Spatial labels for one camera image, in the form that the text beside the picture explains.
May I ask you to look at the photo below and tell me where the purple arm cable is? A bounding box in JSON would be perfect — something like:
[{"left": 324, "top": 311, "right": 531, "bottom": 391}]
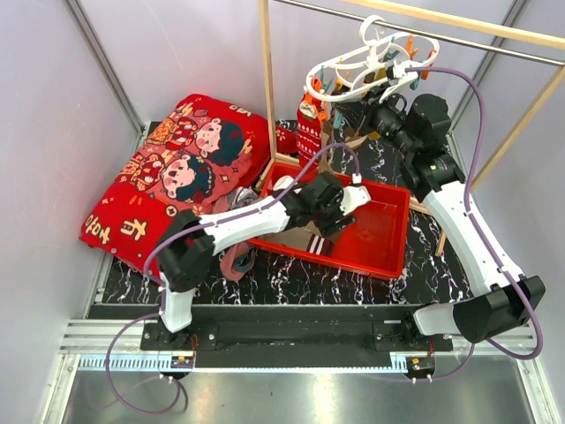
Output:
[
  {"left": 105, "top": 141, "right": 364, "bottom": 414},
  {"left": 405, "top": 66, "right": 543, "bottom": 385}
]

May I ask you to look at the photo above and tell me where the red plastic bin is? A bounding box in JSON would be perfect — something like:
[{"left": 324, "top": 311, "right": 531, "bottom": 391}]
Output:
[{"left": 250, "top": 179, "right": 411, "bottom": 279}]

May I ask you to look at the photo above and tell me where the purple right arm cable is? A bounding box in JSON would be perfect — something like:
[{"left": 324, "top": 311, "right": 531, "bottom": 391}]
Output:
[{"left": 405, "top": 66, "right": 543, "bottom": 385}]

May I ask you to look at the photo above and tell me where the brown hanging sock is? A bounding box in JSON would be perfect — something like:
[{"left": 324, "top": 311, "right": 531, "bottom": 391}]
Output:
[{"left": 344, "top": 129, "right": 367, "bottom": 150}]

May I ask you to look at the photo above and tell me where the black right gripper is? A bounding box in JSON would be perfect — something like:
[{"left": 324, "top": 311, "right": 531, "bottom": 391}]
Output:
[{"left": 335, "top": 82, "right": 418, "bottom": 158}]

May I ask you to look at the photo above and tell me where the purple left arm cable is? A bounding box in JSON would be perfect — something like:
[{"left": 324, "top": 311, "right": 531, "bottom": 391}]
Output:
[{"left": 105, "top": 141, "right": 364, "bottom": 414}]

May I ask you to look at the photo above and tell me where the metal hanging rod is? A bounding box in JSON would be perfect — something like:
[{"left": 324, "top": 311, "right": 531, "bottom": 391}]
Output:
[{"left": 273, "top": 0, "right": 565, "bottom": 65}]

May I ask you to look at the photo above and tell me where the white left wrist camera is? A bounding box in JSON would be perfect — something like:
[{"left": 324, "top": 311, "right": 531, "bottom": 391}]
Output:
[{"left": 340, "top": 173, "right": 371, "bottom": 216}]

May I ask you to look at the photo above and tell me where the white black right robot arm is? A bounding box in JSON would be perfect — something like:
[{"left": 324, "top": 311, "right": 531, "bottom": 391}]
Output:
[{"left": 336, "top": 94, "right": 546, "bottom": 351}]

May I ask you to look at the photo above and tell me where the wooden rack frame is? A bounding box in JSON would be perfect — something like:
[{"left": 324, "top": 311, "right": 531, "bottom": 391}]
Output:
[{"left": 257, "top": 0, "right": 565, "bottom": 257}]

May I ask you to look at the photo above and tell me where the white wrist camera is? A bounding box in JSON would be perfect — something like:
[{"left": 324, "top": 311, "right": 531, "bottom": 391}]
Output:
[
  {"left": 340, "top": 173, "right": 371, "bottom": 216},
  {"left": 379, "top": 60, "right": 420, "bottom": 104}
]

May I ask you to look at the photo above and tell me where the pink and teal garment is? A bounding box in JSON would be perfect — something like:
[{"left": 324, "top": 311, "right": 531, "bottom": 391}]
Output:
[{"left": 213, "top": 187, "right": 259, "bottom": 282}]

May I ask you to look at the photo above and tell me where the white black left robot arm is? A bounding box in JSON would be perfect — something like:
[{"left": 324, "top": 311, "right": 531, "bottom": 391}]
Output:
[{"left": 149, "top": 172, "right": 371, "bottom": 350}]

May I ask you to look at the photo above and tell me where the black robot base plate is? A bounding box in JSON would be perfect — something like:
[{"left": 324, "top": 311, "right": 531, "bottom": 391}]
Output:
[{"left": 140, "top": 305, "right": 453, "bottom": 352}]

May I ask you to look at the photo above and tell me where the red christmas sock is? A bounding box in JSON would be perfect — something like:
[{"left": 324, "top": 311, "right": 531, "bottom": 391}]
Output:
[{"left": 296, "top": 90, "right": 328, "bottom": 166}]

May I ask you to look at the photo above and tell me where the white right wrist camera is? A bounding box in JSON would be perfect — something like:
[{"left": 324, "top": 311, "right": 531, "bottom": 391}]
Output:
[{"left": 379, "top": 60, "right": 420, "bottom": 104}]

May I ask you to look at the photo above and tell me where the red cartoon bear pillow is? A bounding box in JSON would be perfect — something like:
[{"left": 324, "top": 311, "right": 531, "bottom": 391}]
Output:
[{"left": 79, "top": 94, "right": 271, "bottom": 270}]

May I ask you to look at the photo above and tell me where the white sock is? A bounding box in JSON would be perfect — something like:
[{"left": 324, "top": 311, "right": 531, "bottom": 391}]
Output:
[{"left": 273, "top": 175, "right": 294, "bottom": 192}]

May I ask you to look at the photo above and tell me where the white round clip hanger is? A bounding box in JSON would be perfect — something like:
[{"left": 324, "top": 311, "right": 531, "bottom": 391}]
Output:
[{"left": 304, "top": 15, "right": 440, "bottom": 103}]

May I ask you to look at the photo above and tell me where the maroon striped cuff sock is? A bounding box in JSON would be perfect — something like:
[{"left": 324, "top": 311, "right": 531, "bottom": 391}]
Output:
[{"left": 306, "top": 235, "right": 335, "bottom": 256}]

